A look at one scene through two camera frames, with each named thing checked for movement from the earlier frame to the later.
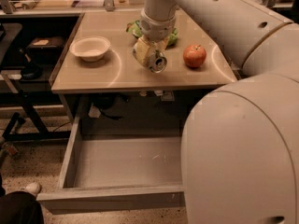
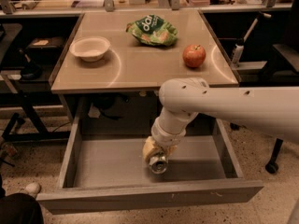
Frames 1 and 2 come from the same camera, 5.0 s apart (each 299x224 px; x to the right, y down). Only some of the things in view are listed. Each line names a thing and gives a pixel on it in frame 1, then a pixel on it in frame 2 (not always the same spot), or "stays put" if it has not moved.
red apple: (194, 56) stays put
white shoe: (34, 188) stays put
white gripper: (154, 28) to (167, 138)
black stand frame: (29, 99) stays put
